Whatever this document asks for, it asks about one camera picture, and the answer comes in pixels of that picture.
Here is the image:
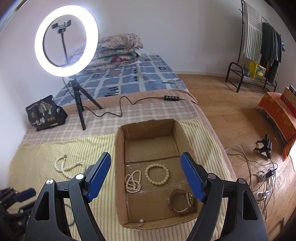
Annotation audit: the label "thick twisted pearl rope necklace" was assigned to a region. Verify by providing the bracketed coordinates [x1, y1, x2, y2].
[54, 154, 87, 180]

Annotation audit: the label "brown strap wristwatch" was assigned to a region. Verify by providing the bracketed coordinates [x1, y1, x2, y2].
[167, 189, 194, 215]

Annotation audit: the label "small white pearl necklace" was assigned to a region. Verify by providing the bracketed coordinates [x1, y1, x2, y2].
[124, 170, 143, 194]

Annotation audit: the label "cream bead bracelet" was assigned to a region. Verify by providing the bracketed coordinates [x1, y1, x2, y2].
[144, 163, 170, 185]

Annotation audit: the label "yellow striped blanket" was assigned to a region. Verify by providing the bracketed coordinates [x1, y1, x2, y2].
[9, 118, 236, 240]

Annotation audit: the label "black small tripod on floor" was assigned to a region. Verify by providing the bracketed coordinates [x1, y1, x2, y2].
[254, 134, 273, 159]

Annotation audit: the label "cardboard tray box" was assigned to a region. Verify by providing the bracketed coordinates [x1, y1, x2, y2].
[115, 119, 202, 230]

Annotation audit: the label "black snack bag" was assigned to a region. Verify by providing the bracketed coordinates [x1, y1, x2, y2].
[26, 95, 68, 131]

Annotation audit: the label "orange cloth covered table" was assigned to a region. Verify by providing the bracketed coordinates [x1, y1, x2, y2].
[257, 92, 295, 160]

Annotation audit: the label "cardboard boxes on table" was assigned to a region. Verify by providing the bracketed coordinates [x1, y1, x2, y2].
[281, 85, 296, 108]

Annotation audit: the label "plaid pink bed cover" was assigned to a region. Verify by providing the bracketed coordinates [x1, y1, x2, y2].
[21, 89, 200, 147]

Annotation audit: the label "yellow crate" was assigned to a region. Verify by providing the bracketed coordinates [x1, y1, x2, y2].
[248, 61, 266, 82]

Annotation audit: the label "dark hanging clothes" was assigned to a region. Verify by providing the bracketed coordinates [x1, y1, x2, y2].
[260, 23, 282, 84]

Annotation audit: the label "blue patterned bedsheet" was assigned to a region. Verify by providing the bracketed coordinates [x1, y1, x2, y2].
[53, 54, 189, 107]

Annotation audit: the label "black clothes rack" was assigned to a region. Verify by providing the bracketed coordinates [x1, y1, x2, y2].
[225, 1, 278, 93]

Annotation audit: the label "striped hanging towel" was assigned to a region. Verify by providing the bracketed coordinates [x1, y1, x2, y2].
[242, 1, 262, 63]

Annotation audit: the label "floral folded quilt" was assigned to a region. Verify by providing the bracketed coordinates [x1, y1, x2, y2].
[83, 33, 144, 72]

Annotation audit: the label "black tripod stand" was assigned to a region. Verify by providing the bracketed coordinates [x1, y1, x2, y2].
[58, 20, 103, 130]

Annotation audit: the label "power strip with cables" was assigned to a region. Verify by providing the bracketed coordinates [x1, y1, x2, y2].
[225, 144, 282, 220]

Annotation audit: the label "black light cable with remote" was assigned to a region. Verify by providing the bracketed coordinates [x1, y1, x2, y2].
[62, 76, 186, 118]

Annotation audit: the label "white ring light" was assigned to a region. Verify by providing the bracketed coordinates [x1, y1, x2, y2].
[34, 5, 99, 77]

